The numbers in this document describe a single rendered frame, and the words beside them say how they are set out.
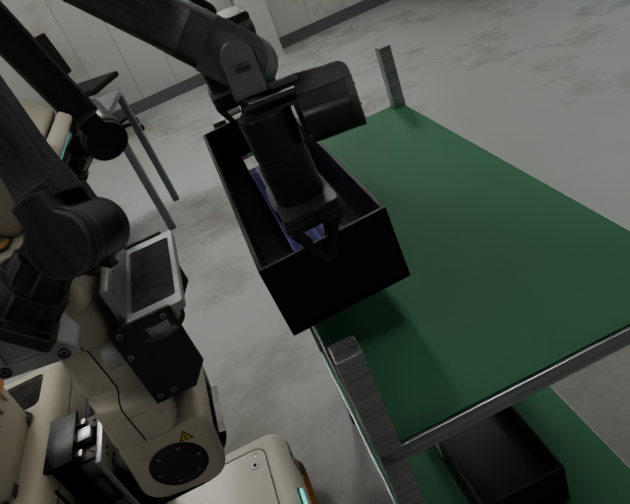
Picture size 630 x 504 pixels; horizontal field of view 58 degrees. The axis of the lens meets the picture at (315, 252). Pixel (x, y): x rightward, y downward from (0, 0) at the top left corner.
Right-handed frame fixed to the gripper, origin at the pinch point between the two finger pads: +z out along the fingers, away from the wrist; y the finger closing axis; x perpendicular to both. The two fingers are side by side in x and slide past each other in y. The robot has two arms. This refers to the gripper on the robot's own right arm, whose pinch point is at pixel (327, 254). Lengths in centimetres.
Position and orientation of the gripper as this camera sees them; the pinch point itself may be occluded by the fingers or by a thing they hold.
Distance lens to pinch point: 69.3
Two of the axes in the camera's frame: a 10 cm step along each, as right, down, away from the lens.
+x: -8.9, 4.5, -0.6
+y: -2.8, -4.5, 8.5
